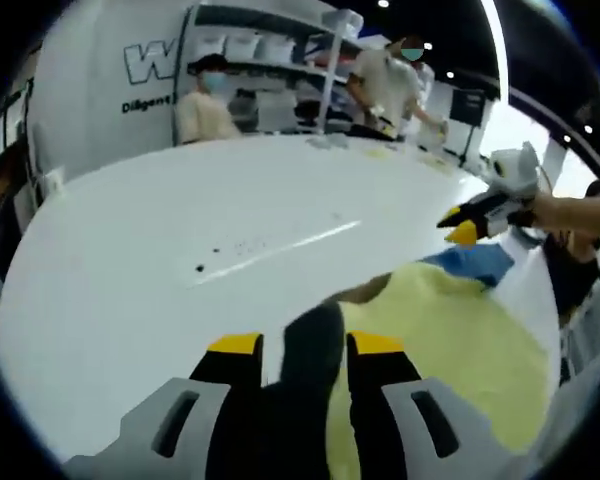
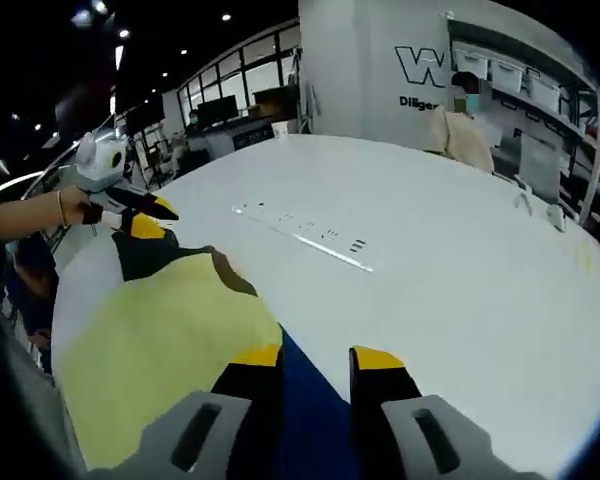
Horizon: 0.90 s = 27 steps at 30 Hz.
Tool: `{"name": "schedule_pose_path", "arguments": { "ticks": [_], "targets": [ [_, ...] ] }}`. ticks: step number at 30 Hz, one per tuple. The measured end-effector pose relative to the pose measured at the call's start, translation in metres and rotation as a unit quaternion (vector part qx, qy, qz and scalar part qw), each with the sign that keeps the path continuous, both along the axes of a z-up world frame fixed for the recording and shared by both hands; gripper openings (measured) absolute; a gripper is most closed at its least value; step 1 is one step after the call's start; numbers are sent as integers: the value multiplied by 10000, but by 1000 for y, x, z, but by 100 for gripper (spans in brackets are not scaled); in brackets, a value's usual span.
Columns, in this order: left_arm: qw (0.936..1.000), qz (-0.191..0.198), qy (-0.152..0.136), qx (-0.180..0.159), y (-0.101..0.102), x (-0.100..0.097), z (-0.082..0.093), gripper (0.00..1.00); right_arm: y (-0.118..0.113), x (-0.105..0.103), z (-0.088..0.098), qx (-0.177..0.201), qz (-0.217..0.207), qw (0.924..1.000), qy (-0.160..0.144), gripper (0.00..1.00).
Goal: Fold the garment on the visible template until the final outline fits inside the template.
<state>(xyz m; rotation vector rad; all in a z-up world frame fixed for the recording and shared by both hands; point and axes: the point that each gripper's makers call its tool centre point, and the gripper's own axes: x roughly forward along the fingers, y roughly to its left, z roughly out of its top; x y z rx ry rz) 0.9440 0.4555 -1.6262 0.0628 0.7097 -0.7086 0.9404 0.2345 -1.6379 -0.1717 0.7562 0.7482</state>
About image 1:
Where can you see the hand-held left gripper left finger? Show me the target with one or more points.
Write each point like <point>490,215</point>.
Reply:
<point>145,435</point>

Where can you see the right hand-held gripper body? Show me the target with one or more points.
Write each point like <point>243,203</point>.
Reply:
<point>517,170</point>

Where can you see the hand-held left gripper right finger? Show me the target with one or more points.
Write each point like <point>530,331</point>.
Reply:
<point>405,435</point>

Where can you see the yellow-green garment with blue panel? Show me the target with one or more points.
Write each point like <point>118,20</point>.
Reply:
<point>455,340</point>

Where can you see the black sign on stand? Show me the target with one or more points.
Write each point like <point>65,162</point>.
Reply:
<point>468,105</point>

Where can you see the ceiling light strip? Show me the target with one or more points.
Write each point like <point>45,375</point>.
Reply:
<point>497,45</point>

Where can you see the person's white printed shirt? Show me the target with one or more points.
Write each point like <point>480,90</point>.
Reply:
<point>590,350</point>

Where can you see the grey metal shelf rack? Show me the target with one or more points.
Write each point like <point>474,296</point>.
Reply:
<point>330,90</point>

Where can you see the grey box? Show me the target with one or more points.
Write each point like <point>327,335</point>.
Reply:
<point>276,114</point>

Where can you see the clear plastic storage box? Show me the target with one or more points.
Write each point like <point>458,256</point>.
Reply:
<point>342,21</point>

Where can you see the white storage bin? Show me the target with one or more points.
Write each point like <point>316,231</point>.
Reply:
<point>277,50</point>
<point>241,47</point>
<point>210,47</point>

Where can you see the small white cup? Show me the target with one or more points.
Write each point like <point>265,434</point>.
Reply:
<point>53,181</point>

